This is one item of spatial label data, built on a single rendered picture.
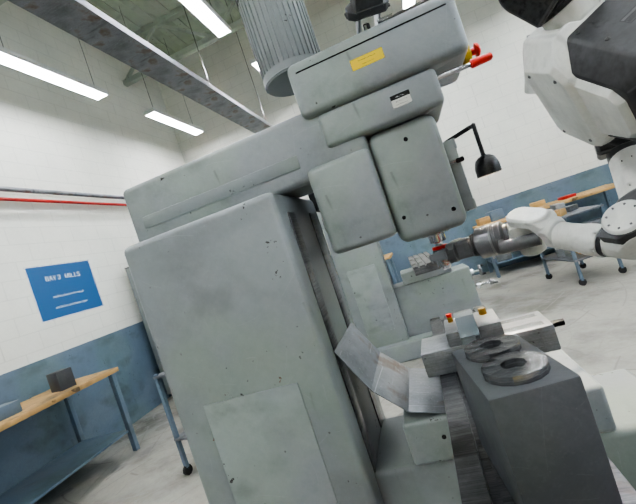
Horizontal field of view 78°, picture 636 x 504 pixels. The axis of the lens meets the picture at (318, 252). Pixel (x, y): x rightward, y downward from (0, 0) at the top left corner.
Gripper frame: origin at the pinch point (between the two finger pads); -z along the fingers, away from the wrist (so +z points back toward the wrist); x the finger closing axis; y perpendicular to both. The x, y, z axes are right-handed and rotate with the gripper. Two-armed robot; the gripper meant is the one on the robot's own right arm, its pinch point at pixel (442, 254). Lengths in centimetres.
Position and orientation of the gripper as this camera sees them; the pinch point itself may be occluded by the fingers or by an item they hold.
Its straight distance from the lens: 122.4
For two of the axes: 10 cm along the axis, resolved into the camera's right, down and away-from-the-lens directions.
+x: -5.6, 1.9, -8.1
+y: 3.3, 9.4, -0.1
